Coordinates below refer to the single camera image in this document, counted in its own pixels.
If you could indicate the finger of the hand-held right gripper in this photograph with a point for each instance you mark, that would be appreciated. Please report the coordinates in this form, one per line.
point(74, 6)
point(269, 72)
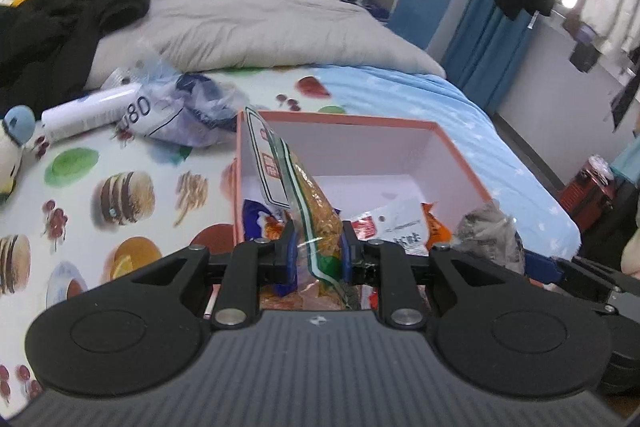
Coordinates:
point(544, 271)

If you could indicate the dark blue snack packet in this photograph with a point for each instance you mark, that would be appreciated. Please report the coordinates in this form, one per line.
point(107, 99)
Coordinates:
point(255, 219)

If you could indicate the grey duvet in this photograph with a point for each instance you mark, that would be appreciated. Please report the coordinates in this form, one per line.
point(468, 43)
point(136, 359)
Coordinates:
point(250, 27)

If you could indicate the white plush duck toy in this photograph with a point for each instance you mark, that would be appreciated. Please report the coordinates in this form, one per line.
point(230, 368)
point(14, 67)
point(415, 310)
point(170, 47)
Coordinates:
point(15, 147)

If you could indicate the crumpled white blue plastic bag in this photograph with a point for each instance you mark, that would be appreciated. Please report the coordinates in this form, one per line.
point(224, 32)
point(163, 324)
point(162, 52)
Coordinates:
point(200, 107)

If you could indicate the food printed mat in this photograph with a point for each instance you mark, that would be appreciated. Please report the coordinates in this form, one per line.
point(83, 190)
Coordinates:
point(150, 157)

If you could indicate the orange cardboard box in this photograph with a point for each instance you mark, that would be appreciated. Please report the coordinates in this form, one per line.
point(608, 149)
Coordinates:
point(375, 152)

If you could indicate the silver brown snack packet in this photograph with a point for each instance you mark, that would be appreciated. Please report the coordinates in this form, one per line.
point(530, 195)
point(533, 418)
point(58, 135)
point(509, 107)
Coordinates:
point(490, 232)

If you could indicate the white snack packet red label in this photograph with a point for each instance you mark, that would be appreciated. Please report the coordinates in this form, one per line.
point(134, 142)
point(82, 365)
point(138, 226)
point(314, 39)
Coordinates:
point(400, 227)

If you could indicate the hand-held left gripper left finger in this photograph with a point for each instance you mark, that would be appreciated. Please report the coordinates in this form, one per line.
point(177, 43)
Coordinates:
point(289, 257)

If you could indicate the green label snack packet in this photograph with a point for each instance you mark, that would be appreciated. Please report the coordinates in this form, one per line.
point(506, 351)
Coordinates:
point(310, 207)

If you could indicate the white cylinder bottle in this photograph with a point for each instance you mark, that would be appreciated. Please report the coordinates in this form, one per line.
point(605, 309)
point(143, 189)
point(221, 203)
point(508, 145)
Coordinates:
point(80, 112)

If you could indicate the blue star bedsheet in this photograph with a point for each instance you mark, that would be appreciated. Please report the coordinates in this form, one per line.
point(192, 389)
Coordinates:
point(450, 107)

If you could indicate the blue curtain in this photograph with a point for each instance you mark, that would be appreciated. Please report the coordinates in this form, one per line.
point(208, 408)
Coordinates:
point(480, 42)

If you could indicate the black jacket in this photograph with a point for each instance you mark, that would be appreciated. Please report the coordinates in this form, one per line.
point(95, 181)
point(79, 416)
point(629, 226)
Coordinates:
point(60, 17)

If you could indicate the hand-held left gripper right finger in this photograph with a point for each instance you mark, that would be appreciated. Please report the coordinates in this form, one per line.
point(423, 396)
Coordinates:
point(347, 252)

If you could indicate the red suitcase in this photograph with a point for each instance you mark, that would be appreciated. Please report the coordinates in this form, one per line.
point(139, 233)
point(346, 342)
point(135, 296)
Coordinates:
point(587, 197)

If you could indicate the orange snack packet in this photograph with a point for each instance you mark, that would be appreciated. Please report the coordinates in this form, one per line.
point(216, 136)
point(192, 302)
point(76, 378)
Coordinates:
point(437, 227)

